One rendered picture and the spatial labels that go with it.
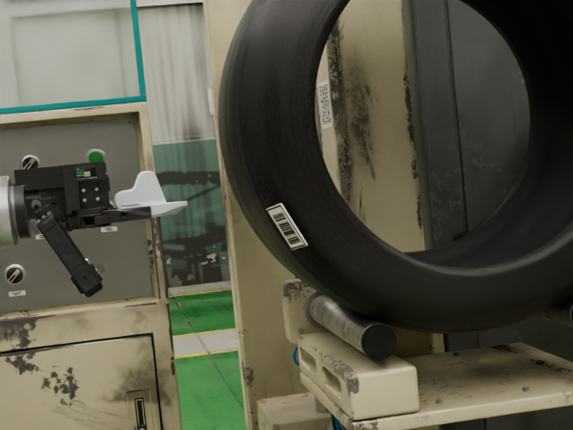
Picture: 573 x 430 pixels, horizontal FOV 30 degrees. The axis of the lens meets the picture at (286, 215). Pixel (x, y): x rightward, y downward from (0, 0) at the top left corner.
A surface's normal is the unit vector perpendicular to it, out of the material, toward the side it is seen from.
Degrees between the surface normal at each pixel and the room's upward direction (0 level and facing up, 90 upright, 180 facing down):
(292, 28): 85
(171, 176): 90
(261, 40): 73
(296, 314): 90
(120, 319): 90
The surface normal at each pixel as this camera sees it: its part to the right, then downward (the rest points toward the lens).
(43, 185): 0.17, 0.04
